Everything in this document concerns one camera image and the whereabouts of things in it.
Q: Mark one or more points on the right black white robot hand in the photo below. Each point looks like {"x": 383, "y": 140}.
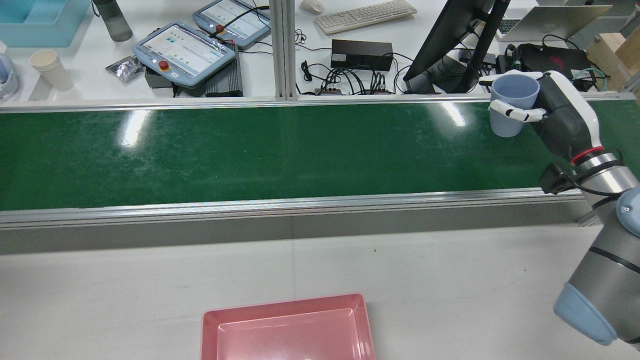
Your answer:
{"x": 565, "y": 115}

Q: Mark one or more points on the light blue plastic cup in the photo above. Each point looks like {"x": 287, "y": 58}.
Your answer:
{"x": 515, "y": 92}

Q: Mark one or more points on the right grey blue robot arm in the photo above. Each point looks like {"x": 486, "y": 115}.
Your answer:
{"x": 605, "y": 280}

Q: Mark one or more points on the wooden box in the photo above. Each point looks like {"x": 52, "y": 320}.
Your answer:
{"x": 612, "y": 55}

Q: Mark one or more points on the black adapter box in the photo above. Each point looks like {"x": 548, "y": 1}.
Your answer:
{"x": 361, "y": 54}

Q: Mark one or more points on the pink plastic box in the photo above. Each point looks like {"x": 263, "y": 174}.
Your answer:
{"x": 290, "y": 335}

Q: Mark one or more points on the teal tube loop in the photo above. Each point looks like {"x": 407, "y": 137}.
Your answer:
{"x": 597, "y": 74}

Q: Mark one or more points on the black laptop device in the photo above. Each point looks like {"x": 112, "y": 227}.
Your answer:
{"x": 550, "y": 60}

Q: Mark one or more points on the silver laptop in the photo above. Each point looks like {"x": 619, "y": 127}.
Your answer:
{"x": 565, "y": 22}

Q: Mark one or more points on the black monitor with stand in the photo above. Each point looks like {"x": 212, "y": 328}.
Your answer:
{"x": 450, "y": 35}

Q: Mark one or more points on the white keyboard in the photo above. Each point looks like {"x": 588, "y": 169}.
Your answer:
{"x": 365, "y": 16}

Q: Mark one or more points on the white computer mouse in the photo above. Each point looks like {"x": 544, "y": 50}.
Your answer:
{"x": 312, "y": 6}

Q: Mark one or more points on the teach pendant with red button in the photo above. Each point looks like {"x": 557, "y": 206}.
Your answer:
{"x": 182, "y": 52}

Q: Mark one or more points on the silver foil packet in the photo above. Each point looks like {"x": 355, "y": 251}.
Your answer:
{"x": 125, "y": 69}

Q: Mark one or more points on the grey drinking bottle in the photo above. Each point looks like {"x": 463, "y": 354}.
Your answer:
{"x": 114, "y": 22}

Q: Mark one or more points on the stack of paper cups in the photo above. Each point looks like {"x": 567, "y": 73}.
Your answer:
{"x": 52, "y": 70}

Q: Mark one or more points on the light blue plastic bin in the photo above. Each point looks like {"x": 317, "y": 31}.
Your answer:
{"x": 40, "y": 25}

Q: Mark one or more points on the blue white round object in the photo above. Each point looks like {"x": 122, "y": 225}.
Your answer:
{"x": 7, "y": 75}

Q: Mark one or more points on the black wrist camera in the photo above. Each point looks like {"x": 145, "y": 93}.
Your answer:
{"x": 552, "y": 177}

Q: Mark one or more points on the aluminium profile post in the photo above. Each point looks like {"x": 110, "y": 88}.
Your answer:
{"x": 284, "y": 50}

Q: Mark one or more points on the green conveyor belt aluminium frame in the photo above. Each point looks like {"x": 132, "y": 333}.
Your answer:
{"x": 250, "y": 150}

